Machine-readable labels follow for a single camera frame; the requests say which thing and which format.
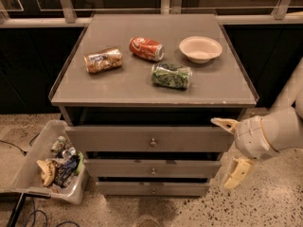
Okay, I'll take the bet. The grey drawer cabinet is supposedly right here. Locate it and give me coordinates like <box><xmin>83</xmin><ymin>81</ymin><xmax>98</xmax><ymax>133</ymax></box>
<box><xmin>49</xmin><ymin>14</ymin><xmax>258</xmax><ymax>183</ymax></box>

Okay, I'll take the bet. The grey top drawer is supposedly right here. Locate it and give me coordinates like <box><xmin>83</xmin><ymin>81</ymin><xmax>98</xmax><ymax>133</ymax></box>
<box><xmin>65</xmin><ymin>126</ymin><xmax>233</xmax><ymax>152</ymax></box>

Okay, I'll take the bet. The white paper bowl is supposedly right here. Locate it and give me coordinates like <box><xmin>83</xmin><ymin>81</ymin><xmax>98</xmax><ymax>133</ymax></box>
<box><xmin>179</xmin><ymin>36</ymin><xmax>223</xmax><ymax>63</ymax></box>

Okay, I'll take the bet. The red soda can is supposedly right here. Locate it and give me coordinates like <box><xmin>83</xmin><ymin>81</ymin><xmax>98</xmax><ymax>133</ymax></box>
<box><xmin>129</xmin><ymin>37</ymin><xmax>164</xmax><ymax>61</ymax></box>

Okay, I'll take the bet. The grey drawer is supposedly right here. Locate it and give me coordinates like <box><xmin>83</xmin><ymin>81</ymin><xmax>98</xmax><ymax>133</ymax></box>
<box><xmin>65</xmin><ymin>126</ymin><xmax>233</xmax><ymax>152</ymax></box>
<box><xmin>84</xmin><ymin>159</ymin><xmax>221</xmax><ymax>178</ymax></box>
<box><xmin>97</xmin><ymin>182</ymin><xmax>210</xmax><ymax>197</ymax></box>

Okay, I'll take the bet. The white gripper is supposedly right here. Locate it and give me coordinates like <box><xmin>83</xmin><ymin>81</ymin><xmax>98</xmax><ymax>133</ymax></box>
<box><xmin>210</xmin><ymin>116</ymin><xmax>278</xmax><ymax>190</ymax></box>

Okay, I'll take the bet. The black floor cable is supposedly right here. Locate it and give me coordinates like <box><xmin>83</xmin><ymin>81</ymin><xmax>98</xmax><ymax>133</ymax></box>
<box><xmin>0</xmin><ymin>132</ymin><xmax>41</xmax><ymax>157</ymax></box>

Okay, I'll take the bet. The green patterned can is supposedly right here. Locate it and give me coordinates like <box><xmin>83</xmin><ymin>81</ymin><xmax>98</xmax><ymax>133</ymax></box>
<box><xmin>151</xmin><ymin>62</ymin><xmax>192</xmax><ymax>90</ymax></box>

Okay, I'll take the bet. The metal railing frame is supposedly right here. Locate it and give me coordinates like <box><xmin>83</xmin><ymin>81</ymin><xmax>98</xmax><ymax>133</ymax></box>
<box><xmin>0</xmin><ymin>0</ymin><xmax>303</xmax><ymax>27</ymax></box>

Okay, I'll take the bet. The blue floor cable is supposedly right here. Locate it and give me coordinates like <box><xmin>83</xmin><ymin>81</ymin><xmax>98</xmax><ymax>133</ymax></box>
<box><xmin>23</xmin><ymin>197</ymin><xmax>81</xmax><ymax>227</ymax></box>

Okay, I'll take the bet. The small can in bin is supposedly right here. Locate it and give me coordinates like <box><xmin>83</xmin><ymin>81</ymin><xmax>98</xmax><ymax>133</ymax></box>
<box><xmin>50</xmin><ymin>136</ymin><xmax>66</xmax><ymax>154</ymax></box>

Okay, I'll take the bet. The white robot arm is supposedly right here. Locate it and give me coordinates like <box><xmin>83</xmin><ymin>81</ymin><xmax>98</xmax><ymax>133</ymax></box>
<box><xmin>211</xmin><ymin>61</ymin><xmax>303</xmax><ymax>190</ymax></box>

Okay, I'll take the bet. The clear plastic bin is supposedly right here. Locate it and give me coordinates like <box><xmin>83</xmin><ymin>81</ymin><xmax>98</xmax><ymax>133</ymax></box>
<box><xmin>10</xmin><ymin>120</ymin><xmax>88</xmax><ymax>204</ymax></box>

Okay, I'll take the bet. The gold crushed can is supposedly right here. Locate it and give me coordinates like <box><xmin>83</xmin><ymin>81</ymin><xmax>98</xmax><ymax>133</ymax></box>
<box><xmin>83</xmin><ymin>47</ymin><xmax>123</xmax><ymax>74</ymax></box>

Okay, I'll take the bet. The tan crumpled paper bag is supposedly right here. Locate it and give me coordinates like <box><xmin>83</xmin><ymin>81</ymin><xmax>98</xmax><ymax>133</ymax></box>
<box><xmin>37</xmin><ymin>160</ymin><xmax>56</xmax><ymax>187</ymax></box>

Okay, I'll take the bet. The black bar on floor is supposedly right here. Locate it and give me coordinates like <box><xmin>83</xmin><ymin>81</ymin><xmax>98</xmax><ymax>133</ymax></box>
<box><xmin>6</xmin><ymin>193</ymin><xmax>27</xmax><ymax>227</ymax></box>

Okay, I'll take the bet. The grey middle drawer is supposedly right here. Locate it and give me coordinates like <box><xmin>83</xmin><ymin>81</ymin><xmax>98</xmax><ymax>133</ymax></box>
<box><xmin>84</xmin><ymin>159</ymin><xmax>221</xmax><ymax>178</ymax></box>

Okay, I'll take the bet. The grey bottom drawer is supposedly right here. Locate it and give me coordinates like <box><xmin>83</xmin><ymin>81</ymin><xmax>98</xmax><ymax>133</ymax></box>
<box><xmin>97</xmin><ymin>182</ymin><xmax>210</xmax><ymax>197</ymax></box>

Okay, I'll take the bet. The dark blue snack wrapper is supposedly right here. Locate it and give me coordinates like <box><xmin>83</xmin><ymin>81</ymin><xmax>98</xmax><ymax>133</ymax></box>
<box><xmin>54</xmin><ymin>156</ymin><xmax>80</xmax><ymax>188</ymax></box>

